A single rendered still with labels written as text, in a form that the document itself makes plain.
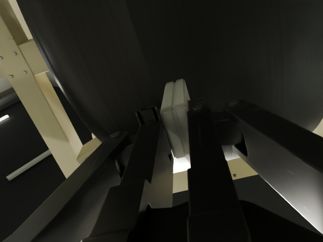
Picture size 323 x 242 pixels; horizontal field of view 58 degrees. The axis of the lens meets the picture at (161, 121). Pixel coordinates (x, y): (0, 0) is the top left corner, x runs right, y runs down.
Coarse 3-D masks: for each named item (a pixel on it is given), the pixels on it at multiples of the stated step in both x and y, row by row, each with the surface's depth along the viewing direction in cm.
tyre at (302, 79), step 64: (64, 0) 23; (128, 0) 22; (192, 0) 22; (256, 0) 22; (320, 0) 22; (64, 64) 26; (128, 64) 24; (192, 64) 25; (256, 64) 25; (320, 64) 26; (128, 128) 29
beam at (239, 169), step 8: (232, 160) 87; (240, 160) 87; (232, 168) 88; (240, 168) 88; (248, 168) 88; (176, 176) 90; (184, 176) 90; (232, 176) 89; (240, 176) 89; (248, 176) 90; (176, 184) 91; (184, 184) 91; (176, 192) 93
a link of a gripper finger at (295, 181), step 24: (240, 120) 12; (264, 120) 12; (264, 144) 11; (288, 144) 9; (312, 144) 9; (264, 168) 11; (288, 168) 9; (312, 168) 8; (288, 192) 10; (312, 192) 8; (312, 216) 9
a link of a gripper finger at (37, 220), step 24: (120, 144) 14; (96, 168) 12; (72, 192) 11; (96, 192) 12; (48, 216) 10; (72, 216) 10; (96, 216) 12; (24, 240) 9; (48, 240) 9; (72, 240) 10
